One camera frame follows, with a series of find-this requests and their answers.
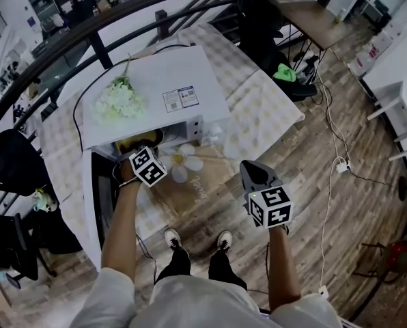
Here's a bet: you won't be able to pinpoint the white artificial flower bouquet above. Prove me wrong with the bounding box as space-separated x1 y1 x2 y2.
92 53 147 123

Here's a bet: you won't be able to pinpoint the small colourful cup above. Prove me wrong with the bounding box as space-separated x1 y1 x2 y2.
31 187 58 214

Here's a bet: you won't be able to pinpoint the black mesh office chair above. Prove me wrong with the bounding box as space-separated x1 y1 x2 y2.
0 129 85 256

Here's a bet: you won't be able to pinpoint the right gripper thin black cable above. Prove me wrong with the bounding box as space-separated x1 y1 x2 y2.
264 242 272 284

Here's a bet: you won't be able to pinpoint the person's left forearm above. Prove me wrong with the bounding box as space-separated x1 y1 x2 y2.
100 182 143 273

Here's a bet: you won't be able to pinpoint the person's right forearm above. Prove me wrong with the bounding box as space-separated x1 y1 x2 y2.
267 225 302 313

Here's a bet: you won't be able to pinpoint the person's white shoe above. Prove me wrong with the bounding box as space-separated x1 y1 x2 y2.
216 230 234 253
164 228 184 253

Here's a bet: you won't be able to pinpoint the white side table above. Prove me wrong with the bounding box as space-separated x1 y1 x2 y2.
366 79 407 163

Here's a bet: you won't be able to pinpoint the person's left white shoe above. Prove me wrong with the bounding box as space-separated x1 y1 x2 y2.
164 228 184 253

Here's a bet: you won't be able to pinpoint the thin black floor cable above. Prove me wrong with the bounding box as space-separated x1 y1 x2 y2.
349 170 401 188

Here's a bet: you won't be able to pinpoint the red stool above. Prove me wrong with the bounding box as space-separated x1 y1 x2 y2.
352 238 407 286

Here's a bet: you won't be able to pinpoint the white power strip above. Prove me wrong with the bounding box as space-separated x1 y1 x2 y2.
335 159 352 175

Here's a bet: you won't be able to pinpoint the black armrest office chair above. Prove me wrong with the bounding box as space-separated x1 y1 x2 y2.
0 213 58 288

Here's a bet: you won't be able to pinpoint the clear water jug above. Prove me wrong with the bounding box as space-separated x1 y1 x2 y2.
348 51 376 79

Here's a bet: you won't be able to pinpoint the person's black trousers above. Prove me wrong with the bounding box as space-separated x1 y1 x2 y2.
154 247 249 292

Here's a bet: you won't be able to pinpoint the green cloth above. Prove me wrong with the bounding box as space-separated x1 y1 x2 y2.
272 63 298 82

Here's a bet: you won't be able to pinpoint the left gripper thin black cable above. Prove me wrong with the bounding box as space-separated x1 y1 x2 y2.
136 233 157 286

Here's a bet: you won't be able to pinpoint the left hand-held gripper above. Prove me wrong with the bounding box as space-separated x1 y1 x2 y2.
127 145 168 189

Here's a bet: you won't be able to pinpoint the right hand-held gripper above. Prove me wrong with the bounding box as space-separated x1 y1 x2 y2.
239 159 295 230

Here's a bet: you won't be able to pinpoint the person's left hand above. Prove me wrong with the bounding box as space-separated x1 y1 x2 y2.
118 159 139 185

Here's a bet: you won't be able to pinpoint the black curved metal railing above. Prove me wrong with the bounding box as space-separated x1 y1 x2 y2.
0 0 345 197

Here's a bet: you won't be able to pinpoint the checked tablecloth table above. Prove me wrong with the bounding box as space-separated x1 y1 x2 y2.
35 22 306 246

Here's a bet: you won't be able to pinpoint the beige flower-print mat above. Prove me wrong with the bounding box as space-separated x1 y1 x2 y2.
151 141 246 219

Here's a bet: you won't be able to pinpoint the brown wooden desk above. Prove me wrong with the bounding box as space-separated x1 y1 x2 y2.
269 0 357 62

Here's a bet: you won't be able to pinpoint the bundle of cables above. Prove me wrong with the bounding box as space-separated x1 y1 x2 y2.
291 54 331 106

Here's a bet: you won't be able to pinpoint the black swivel chair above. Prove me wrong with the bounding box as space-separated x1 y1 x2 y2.
236 0 318 103

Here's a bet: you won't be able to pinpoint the long white cable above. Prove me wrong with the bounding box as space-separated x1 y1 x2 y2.
314 72 351 288

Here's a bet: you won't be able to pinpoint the gripper thin black cable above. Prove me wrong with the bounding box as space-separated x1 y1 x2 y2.
264 242 272 284
136 233 157 286

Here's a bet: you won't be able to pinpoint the black round stand base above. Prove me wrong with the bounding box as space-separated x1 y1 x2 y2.
397 175 407 202

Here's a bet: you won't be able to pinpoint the person's white shirt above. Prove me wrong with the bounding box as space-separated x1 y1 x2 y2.
68 266 345 328

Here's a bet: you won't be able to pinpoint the white microwave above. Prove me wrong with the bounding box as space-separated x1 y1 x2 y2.
80 44 232 273

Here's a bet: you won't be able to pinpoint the person's right white shoe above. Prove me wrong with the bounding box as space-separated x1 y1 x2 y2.
216 230 234 253

